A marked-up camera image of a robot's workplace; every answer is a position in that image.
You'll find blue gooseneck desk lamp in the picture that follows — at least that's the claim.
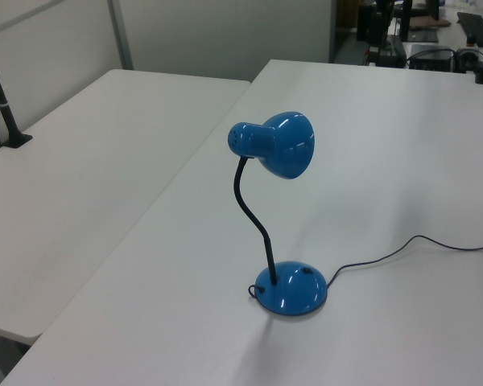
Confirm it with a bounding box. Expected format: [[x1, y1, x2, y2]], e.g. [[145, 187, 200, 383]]
[[227, 111, 328, 318]]

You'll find white side table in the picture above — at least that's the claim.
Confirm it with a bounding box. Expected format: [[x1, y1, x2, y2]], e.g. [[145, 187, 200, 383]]
[[0, 68, 253, 343]]

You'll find black desktop equipment stack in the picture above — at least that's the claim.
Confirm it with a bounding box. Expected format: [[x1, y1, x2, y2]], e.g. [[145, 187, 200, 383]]
[[356, 0, 400, 68]]

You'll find black electronics box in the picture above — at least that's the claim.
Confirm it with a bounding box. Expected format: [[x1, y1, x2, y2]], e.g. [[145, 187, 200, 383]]
[[409, 47, 456, 72]]

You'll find black monitor stand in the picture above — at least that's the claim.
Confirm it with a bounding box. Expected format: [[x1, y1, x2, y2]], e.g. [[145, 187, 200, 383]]
[[399, 0, 440, 44]]

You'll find black lamp power cable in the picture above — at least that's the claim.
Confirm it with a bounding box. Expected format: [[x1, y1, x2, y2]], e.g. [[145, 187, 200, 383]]
[[247, 235, 483, 301]]

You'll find grey partition post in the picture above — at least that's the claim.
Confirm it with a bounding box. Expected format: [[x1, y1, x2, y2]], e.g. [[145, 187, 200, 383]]
[[107, 0, 135, 72]]

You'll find black camera pole with base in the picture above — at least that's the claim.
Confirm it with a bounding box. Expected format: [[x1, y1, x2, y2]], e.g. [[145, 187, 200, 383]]
[[0, 35, 34, 150]]

